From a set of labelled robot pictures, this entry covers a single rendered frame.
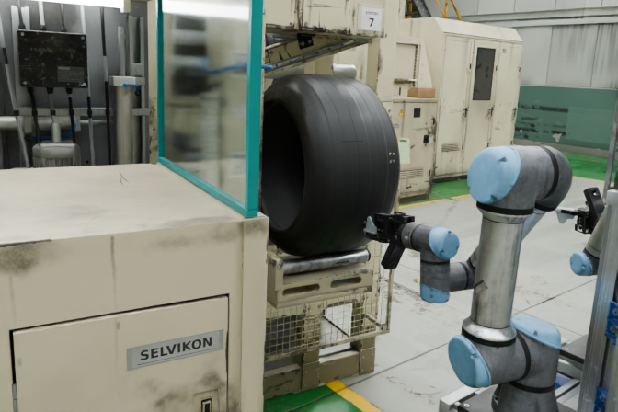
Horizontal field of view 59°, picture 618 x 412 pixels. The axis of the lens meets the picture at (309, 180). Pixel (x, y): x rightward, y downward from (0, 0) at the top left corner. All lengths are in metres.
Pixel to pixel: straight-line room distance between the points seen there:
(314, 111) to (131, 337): 0.94
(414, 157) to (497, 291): 5.47
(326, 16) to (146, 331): 1.45
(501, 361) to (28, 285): 0.94
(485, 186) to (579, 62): 12.31
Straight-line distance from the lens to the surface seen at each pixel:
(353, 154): 1.58
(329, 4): 2.07
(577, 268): 1.93
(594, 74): 13.29
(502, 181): 1.15
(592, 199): 2.11
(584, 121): 13.26
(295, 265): 1.72
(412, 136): 6.59
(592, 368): 1.61
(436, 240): 1.40
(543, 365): 1.41
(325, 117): 1.59
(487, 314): 1.27
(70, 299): 0.84
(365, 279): 1.86
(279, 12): 1.97
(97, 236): 0.81
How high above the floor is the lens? 1.50
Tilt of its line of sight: 11 degrees down
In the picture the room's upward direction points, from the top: 2 degrees clockwise
